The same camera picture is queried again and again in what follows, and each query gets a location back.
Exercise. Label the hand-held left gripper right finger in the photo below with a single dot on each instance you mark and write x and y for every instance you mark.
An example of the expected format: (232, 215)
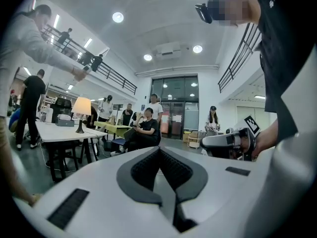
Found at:
(190, 180)

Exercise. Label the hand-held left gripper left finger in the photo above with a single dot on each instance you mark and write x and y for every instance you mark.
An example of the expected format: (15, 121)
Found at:
(138, 182)

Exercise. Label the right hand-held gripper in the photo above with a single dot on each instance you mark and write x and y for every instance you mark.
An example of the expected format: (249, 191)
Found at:
(220, 141)

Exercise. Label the cream shade table lamp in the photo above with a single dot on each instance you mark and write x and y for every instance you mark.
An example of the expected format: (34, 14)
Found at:
(81, 105)

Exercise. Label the person's right forearm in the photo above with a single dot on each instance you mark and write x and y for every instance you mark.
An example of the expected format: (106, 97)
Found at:
(268, 135)

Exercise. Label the round wooden trolley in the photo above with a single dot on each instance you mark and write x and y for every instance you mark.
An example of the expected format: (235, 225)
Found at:
(194, 140)

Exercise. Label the cardboard box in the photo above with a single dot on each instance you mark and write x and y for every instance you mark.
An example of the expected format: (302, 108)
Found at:
(186, 136)

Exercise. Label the dark glass entrance door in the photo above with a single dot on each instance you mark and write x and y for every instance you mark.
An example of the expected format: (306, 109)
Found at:
(174, 113)

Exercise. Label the yellow-green table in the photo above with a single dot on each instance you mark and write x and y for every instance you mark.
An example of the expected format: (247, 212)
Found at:
(111, 127)

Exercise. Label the black balcony railing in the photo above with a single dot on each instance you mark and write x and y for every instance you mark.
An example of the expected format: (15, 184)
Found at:
(237, 61)
(114, 74)

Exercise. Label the grey box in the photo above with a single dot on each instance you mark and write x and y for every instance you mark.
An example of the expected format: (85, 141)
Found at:
(65, 123)

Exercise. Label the round ceiling light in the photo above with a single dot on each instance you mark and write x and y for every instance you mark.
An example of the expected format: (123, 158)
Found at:
(118, 17)
(197, 49)
(147, 57)

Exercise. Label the white table with black legs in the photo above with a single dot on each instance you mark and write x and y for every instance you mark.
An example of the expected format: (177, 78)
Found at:
(57, 133)

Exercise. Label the white ceiling air conditioner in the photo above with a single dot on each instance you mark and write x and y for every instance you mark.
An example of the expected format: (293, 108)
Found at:
(168, 50)

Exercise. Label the black office chair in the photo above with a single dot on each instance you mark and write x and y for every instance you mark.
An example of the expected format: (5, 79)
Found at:
(60, 105)

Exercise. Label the white bottle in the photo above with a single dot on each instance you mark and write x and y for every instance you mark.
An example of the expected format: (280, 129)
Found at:
(49, 115)

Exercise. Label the person's black shirt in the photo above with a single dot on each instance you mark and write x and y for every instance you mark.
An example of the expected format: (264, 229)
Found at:
(280, 46)

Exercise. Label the person's head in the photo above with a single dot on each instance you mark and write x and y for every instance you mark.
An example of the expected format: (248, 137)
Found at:
(245, 9)

